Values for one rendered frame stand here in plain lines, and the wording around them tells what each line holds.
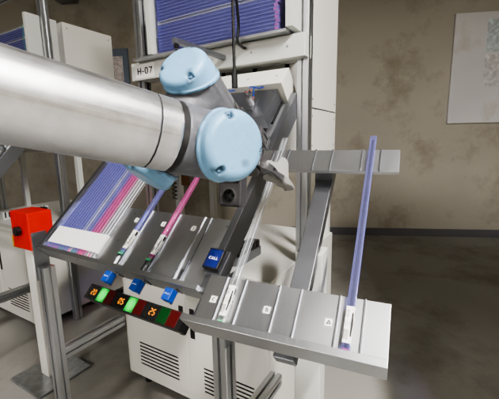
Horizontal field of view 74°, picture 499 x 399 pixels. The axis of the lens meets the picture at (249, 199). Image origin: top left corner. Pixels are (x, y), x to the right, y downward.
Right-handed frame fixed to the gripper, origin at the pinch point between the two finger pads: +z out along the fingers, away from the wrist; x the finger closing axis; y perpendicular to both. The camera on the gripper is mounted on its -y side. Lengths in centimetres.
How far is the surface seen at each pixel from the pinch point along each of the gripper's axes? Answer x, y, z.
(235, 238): 8.7, -8.4, 11.0
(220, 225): 13.9, -5.3, 11.0
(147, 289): 61, -22, 50
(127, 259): 39.2, -18.0, 10.1
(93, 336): 78, -44, 49
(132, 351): 73, -48, 69
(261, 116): 10.7, 30.5, 12.8
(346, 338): -21.7, -26.6, -4.1
